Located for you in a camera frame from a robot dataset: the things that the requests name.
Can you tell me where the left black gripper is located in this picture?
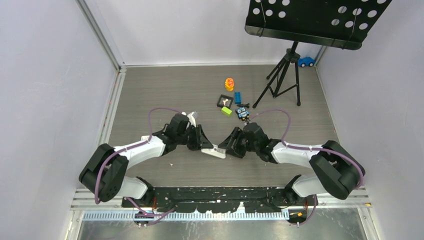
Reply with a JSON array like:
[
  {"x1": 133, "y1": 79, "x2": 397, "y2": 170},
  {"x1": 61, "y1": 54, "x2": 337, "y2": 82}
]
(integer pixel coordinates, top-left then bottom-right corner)
[{"x1": 176, "y1": 124, "x2": 213, "y2": 151}]

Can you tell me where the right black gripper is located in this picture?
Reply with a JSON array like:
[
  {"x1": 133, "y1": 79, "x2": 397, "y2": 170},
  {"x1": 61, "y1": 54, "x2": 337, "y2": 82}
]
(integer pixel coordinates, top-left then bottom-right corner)
[{"x1": 218, "y1": 127, "x2": 259, "y2": 159}]

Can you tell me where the white remote control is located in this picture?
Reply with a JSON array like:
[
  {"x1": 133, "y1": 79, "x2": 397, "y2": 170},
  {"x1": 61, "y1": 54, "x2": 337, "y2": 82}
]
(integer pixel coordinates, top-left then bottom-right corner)
[
  {"x1": 200, "y1": 147, "x2": 226, "y2": 159},
  {"x1": 140, "y1": 135, "x2": 156, "y2": 144}
]

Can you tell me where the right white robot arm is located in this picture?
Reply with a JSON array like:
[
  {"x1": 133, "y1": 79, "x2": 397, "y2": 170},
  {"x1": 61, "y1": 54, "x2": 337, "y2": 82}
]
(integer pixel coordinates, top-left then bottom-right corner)
[{"x1": 218, "y1": 122, "x2": 366, "y2": 205}]

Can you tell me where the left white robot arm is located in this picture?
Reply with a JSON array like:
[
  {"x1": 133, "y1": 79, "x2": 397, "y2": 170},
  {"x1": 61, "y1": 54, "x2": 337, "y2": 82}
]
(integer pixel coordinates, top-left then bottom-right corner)
[{"x1": 78, "y1": 112, "x2": 226, "y2": 207}]

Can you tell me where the blue owl toy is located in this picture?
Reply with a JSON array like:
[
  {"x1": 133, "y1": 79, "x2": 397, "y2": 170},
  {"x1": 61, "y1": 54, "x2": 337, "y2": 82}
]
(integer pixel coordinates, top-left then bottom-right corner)
[{"x1": 235, "y1": 107, "x2": 250, "y2": 121}]

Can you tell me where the green block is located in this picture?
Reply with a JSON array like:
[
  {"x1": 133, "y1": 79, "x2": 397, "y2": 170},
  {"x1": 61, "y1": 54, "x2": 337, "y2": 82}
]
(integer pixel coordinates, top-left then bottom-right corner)
[{"x1": 221, "y1": 106, "x2": 233, "y2": 117}]

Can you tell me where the black screw bolt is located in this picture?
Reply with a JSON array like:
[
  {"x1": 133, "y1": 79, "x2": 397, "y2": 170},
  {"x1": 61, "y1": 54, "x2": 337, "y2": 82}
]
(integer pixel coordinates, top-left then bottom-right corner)
[{"x1": 237, "y1": 103, "x2": 250, "y2": 108}]

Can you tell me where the blue toy brick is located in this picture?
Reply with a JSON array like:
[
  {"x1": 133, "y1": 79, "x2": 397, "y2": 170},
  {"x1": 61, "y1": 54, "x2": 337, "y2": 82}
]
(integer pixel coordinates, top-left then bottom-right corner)
[{"x1": 234, "y1": 91, "x2": 242, "y2": 105}]

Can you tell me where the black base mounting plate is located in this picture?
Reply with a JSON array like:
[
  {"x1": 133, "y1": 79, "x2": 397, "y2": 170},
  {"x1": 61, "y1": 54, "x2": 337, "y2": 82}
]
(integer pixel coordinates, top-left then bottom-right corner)
[{"x1": 122, "y1": 186, "x2": 318, "y2": 223}]

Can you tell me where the orange yellow toy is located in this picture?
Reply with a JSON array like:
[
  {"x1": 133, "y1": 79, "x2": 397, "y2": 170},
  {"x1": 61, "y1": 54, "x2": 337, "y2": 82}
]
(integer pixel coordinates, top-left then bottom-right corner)
[{"x1": 224, "y1": 77, "x2": 234, "y2": 92}]

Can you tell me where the blue toy car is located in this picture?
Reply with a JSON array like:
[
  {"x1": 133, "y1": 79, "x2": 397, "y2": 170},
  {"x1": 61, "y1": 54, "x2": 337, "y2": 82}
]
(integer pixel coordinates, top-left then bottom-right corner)
[{"x1": 297, "y1": 57, "x2": 316, "y2": 68}]

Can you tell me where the black perforated music stand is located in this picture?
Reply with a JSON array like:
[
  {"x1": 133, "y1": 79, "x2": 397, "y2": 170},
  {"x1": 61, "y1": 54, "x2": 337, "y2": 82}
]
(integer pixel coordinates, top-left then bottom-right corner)
[{"x1": 244, "y1": 0, "x2": 390, "y2": 108}]

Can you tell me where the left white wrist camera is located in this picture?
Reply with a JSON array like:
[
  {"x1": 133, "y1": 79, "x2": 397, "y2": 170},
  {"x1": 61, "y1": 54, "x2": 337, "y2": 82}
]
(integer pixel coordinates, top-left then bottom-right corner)
[{"x1": 186, "y1": 111, "x2": 199, "y2": 128}]

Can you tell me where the black square frame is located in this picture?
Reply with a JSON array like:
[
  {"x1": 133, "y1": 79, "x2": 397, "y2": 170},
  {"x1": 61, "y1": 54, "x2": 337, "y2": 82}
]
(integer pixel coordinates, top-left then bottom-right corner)
[{"x1": 216, "y1": 94, "x2": 234, "y2": 109}]

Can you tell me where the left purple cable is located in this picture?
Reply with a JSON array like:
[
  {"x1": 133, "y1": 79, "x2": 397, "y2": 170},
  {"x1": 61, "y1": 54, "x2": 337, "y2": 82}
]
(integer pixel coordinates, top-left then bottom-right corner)
[{"x1": 94, "y1": 107, "x2": 184, "y2": 206}]

